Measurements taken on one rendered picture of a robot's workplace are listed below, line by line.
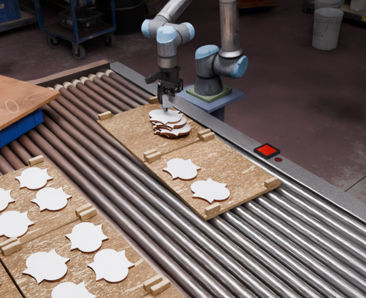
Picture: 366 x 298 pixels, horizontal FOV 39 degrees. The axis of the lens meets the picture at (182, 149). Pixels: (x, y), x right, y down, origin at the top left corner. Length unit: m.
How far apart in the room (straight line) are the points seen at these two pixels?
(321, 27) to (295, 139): 1.90
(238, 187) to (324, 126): 2.41
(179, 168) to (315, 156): 2.01
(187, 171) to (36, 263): 0.66
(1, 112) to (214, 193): 1.00
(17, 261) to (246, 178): 0.86
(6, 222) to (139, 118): 0.82
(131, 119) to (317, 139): 2.03
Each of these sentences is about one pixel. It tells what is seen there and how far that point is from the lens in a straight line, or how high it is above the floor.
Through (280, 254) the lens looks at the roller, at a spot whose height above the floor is 0.92.
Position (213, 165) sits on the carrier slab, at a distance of 2.01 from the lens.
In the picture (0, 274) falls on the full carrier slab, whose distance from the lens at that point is 1.68.
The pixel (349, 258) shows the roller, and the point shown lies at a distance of 1.71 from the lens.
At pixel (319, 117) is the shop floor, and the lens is 4.36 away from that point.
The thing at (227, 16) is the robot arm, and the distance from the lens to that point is 2.41.
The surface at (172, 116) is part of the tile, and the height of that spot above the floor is 1.01.
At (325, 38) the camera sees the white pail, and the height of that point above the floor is 0.13.
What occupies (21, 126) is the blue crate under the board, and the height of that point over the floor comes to 0.96.
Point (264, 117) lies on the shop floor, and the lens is 4.29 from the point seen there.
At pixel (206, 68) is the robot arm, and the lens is 2.57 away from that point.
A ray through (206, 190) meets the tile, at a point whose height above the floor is 0.95.
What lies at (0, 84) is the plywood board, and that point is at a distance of 2.58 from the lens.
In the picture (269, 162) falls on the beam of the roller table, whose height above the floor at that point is 0.91.
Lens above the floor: 2.07
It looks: 33 degrees down
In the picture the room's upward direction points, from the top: 1 degrees counter-clockwise
